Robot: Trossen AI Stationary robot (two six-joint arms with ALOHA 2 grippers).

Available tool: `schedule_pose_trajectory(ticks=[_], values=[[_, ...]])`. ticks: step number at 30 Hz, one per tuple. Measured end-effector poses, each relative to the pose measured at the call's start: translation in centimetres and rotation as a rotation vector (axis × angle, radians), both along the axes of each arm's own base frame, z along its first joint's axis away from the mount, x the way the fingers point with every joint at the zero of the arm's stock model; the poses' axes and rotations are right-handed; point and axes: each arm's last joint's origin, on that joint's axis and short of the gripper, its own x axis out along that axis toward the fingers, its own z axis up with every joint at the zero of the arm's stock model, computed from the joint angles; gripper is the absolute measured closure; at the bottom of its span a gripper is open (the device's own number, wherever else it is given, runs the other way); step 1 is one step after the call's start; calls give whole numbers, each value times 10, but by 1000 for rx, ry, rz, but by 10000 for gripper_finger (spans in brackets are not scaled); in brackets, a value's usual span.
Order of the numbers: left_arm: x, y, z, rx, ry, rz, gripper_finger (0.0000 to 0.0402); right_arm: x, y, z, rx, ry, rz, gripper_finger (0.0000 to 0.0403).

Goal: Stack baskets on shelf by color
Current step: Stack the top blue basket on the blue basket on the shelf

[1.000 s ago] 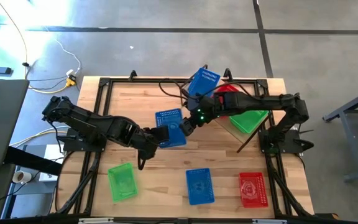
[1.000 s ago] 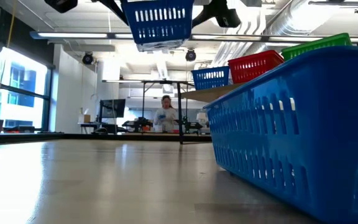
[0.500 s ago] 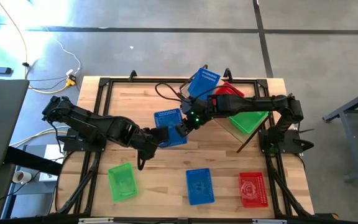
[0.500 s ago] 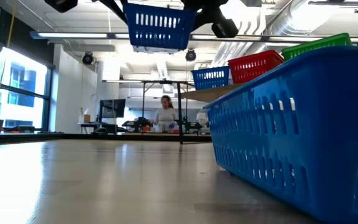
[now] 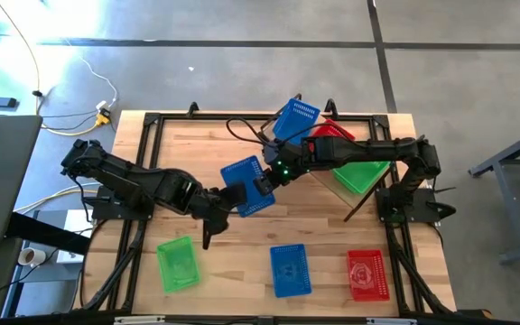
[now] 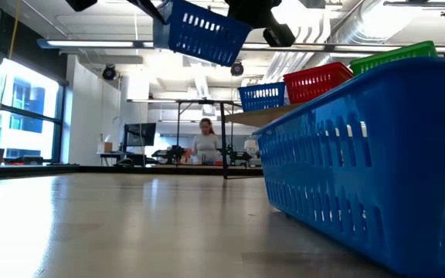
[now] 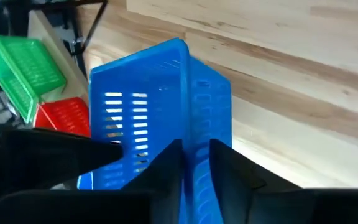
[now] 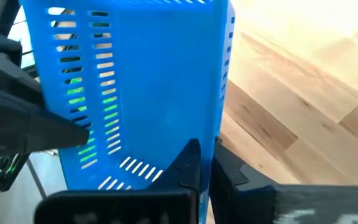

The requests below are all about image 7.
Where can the blue plastic slotted basket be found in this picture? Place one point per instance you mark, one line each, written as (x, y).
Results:
(154, 93)

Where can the red plastic slotted basket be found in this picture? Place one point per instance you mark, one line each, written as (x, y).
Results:
(67, 115)

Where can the green plastic slotted basket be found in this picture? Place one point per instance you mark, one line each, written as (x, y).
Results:
(33, 68)

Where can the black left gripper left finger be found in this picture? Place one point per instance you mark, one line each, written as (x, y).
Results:
(163, 196)

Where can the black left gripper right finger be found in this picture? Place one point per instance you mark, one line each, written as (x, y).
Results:
(244, 199)

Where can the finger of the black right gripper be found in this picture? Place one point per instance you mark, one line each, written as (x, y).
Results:
(57, 155)

